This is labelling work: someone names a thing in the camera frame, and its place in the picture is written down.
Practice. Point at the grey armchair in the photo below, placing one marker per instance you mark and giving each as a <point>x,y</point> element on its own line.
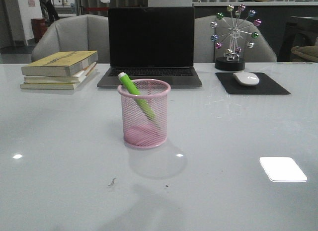
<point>77,33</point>
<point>257,50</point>

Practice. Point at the grey right armchair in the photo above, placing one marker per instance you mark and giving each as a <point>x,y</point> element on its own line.
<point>257,50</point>

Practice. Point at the yellow top book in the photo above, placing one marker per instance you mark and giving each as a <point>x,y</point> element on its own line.
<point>61,64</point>

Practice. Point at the red barrier belt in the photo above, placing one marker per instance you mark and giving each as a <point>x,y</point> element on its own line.
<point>96,8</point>

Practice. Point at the yellow book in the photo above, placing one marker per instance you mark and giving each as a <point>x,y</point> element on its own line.
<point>45,86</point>
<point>61,64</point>

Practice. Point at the green marker pen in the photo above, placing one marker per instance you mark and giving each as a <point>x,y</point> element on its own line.
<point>132,89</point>

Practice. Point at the olive cushion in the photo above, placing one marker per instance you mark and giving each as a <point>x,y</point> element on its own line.
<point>305,54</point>

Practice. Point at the pink mesh pen holder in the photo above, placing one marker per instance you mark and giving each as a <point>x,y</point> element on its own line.
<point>144,115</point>

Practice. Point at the person in dark trousers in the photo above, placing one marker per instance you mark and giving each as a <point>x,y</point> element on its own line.
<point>52,13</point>

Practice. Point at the white middle book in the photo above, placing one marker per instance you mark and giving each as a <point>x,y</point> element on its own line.
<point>77,78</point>

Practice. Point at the white computer mouse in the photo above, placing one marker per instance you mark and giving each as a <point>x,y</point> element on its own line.
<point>246,78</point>

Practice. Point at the ferris wheel desk ornament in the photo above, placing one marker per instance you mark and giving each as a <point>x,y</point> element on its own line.
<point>231,60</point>

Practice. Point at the grey open laptop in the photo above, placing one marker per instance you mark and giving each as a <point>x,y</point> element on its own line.
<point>152,42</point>

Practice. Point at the red bin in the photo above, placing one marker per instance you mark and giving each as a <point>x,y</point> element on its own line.
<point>39,27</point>

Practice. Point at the grey left armchair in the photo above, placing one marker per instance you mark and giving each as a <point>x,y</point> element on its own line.
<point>77,33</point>

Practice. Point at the black mouse pad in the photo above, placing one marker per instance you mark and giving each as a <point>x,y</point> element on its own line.
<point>266,85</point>

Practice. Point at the yellow bottom book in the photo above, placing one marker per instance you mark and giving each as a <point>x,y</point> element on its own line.
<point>45,86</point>

